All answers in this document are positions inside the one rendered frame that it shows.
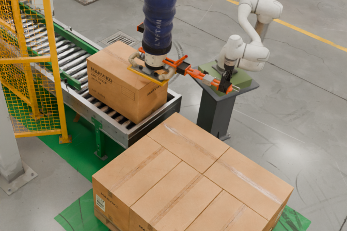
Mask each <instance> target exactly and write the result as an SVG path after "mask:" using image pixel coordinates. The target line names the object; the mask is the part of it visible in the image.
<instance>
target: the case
mask: <svg viewBox="0 0 347 231"><path fill-rule="evenodd" d="M134 52H137V50H136V49H134V48H132V47H130V46H128V45H127V44H125V43H123V42H121V41H119V40H118V41H117V42H115V43H113V44H111V45H110V46H108V47H106V48H104V49H102V50H100V51H99V52H97V53H95V54H93V55H92V56H90V57H88V58H86V60H87V74H88V89H89V94H91V95H92V96H94V97H95V98H97V99H98V100H100V101H101V102H103V103H104V104H106V105H107V106H109V107H110V108H112V109H114V110H115V111H117V112H118V113H120V114H121V115H123V116H124V117H126V118H127V119H129V120H130V121H132V122H133V123H135V124H139V123H140V122H141V121H143V120H144V119H146V118H147V117H148V116H150V115H151V114H152V113H154V112H155V111H156V110H158V109H159V108H160V107H161V106H163V105H164V104H165V103H166V101H167V91H168V82H167V83H166V84H165V85H164V86H160V85H158V84H156V83H154V82H152V81H150V80H148V79H146V78H144V77H142V76H140V75H138V74H136V73H134V72H132V71H130V70H127V67H128V66H129V65H131V64H130V63H129V61H128V59H129V56H130V55H131V54H133V53H134ZM134 61H135V62H137V63H138V64H140V65H143V66H145V62H144V61H142V60H140V59H138V58H137V57H136V58H134ZM145 67H146V66H145Z"/></svg>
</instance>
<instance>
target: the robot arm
mask: <svg viewBox="0 0 347 231"><path fill-rule="evenodd" d="M282 8H283V5H282V4H281V3H280V2H278V1H276V0H240V2H239V6H238V21H239V24H240V25H241V27H242V28H243V29H244V30H245V32H246V33H247V34H248V35H249V36H250V38H251V40H250V43H249V44H246V43H244V42H243V40H242V38H241V37H240V36H239V35H232V36H230V37H229V39H228V41H227V43H226V44H225V45H224V46H223V47H222V49H221V51H220V53H219V57H218V59H215V61H216V63H217V64H214V65H212V66H211V67H212V68H213V69H215V70H216V71H217V72H218V73H219V74H220V75H221V76H222V78H221V80H220V83H219V85H220V89H219V91H220V92H223V91H224V87H225V81H229V82H230V79H231V78H232V77H231V76H232V74H234V73H237V72H238V70H237V69H235V68H240V69H243V70H247V71H252V72H258V71H260V70H262V69H263V67H264V64H265V62H266V61H268V59H269V56H270V51H269V50H268V49H267V48H266V47H264V45H263V44H262V43H263V40H264V37H265V35H266V32H267V29H268V26H269V24H270V22H271V21H272V20H273V19H278V18H279V17H281V13H282ZM250 13H254V14H256V15H257V21H256V24H255V28H253V27H252V26H251V24H250V23H249V22H248V20H247V17H248V15H249V14H250Z"/></svg>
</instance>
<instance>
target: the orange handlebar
mask: <svg viewBox="0 0 347 231"><path fill-rule="evenodd" d="M138 50H139V51H140V52H142V53H144V54H145V51H144V50H143V48H142V46H141V47H139V48H138ZM166 59H167V60H169V61H171V62H173V63H174V62H175V61H174V60H172V59H170V58H167V57H166ZM162 62H163V63H166V64H168V65H170V66H172V67H174V68H176V65H175V64H173V63H171V62H168V61H166V60H163V61H162ZM190 71H191V72H190ZM186 73H187V74H189V75H191V76H192V77H194V78H196V79H197V78H199V79H201V80H202V78H203V77H204V76H205V74H203V73H201V71H199V70H197V69H195V70H194V69H192V68H189V71H188V70H187V71H186ZM213 81H214V82H211V83H210V84H212V85H214V86H216V87H217V85H218V84H219V83H220V81H219V80H217V79H214V80H213ZM216 83H217V84H216ZM232 89H233V88H232V87H231V88H230V89H229V90H228V92H231V91H232Z"/></svg>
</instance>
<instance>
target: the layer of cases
mask: <svg viewBox="0 0 347 231"><path fill-rule="evenodd" d="M92 187H93V200H94V206H95V207H96V208H97V209H99V210H100V211H101V212H102V213H103V214H104V215H105V216H106V217H108V218H109V219H110V220H111V221H112V222H113V223H114V224H116V225H117V226H118V227H119V228H120V229H121V230H122V231H270V229H271V228H272V227H273V225H274V224H275V223H276V221H277V220H278V219H279V217H280V216H281V214H282V212H283V210H284V208H285V206H286V204H287V202H288V200H289V198H290V195H291V193H292V191H293V189H294V187H292V186H291V185H289V184H288V183H286V182H285V181H283V180H282V179H280V178H279V177H277V176H275V175H274V174H272V173H271V172H269V171H268V170H266V169H265V168H263V167H261V166H260V165H258V164H257V163H255V162H253V161H252V160H250V159H249V158H247V157H246V156H244V155H243V154H241V153H239V152H238V151H236V150H235V149H233V148H232V147H230V146H229V145H227V144H225V143H224V142H222V141H221V140H219V139H217V138H216V137H215V136H213V135H212V134H210V133H208V132H207V131H205V130H204V129H202V128H201V127H199V126H198V125H196V124H194V123H193V122H191V121H190V120H188V119H187V118H185V117H184V116H182V115H180V114H179V113H177V112H175V113H174V114H172V115H171V116H170V117H168V118H167V119H166V120H165V121H163V122H162V123H161V124H159V125H158V126H157V127H156V128H154V129H153V130H152V131H150V132H149V133H147V134H146V135H145V136H143V137H142V138H141V139H139V140H138V141H137V142H136V143H134V144H133V145H132V146H130V147H129V148H128V149H127V150H125V151H124V152H123V153H121V154H120V155H119V156H117V157H116V158H115V159H113V160H112V161H111V162H109V163H108V164H107V165H106V166H104V167H103V168H102V169H100V170H99V171H98V172H97V173H95V174H94V175H93V176H92Z"/></svg>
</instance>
